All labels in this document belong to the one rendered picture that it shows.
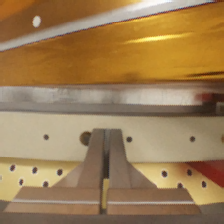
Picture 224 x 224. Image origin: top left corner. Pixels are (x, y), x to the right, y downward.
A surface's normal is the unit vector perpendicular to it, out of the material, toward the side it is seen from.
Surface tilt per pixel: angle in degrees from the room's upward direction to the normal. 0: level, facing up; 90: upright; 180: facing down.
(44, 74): 90
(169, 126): 90
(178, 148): 90
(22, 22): 90
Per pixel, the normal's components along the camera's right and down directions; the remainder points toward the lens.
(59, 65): -0.49, 0.08
